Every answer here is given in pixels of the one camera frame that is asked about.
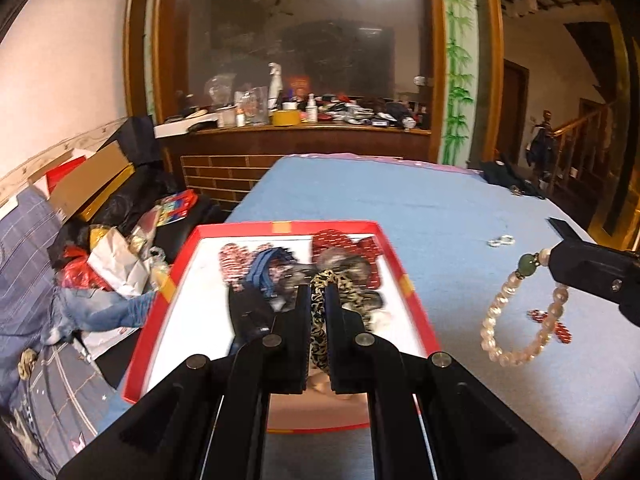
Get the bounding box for dark coat on post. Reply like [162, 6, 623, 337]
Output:
[525, 110, 557, 168]

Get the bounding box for clear plastic jar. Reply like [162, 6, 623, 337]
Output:
[235, 87, 268, 126]

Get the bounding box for wooden counter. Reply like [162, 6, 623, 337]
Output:
[155, 125, 433, 211]

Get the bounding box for pink striped scrunchie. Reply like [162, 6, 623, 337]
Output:
[217, 242, 273, 292]

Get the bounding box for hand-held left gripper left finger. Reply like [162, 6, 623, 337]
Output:
[57, 284, 312, 480]

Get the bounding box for grey fluffy scrunchie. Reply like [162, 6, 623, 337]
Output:
[280, 255, 386, 317]

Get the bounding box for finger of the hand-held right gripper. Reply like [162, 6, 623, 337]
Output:
[547, 237, 640, 328]

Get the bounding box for leopard print scrunchie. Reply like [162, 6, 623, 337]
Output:
[307, 269, 362, 376]

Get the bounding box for cardboard box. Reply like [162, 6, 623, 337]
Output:
[47, 140, 136, 222]

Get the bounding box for red box with white inside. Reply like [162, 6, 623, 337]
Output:
[121, 219, 442, 433]

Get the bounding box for red bead bracelet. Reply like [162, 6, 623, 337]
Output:
[527, 308, 573, 346]

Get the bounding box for black smartphone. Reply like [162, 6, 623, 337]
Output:
[547, 216, 587, 241]

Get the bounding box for colourful packet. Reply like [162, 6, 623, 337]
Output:
[157, 190, 198, 226]

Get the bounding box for black plastic bags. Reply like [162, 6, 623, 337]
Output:
[75, 115, 228, 263]

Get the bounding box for clutter pile on counter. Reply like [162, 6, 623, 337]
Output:
[318, 92, 432, 132]

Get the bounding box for crumpled white paper bag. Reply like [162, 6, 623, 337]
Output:
[87, 227, 152, 297]

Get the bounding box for black cloth bag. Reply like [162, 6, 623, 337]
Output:
[480, 152, 547, 201]

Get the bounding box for blue tablecloth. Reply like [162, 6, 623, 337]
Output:
[95, 154, 640, 480]

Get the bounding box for blue jeans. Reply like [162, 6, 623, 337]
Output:
[47, 285, 162, 346]

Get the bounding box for navy striped strap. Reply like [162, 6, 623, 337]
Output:
[250, 247, 301, 302]

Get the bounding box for wooden stair railing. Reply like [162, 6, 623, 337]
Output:
[550, 102, 617, 196]

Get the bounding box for white spray bottle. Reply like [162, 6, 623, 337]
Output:
[267, 62, 284, 111]

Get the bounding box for cream bead bracelet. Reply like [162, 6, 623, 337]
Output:
[480, 249, 571, 368]

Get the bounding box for red bow scrunchie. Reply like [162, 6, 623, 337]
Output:
[312, 229, 383, 288]

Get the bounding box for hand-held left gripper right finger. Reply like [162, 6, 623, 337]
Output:
[324, 285, 583, 480]

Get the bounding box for blue plaid blanket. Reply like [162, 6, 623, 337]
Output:
[0, 187, 121, 477]

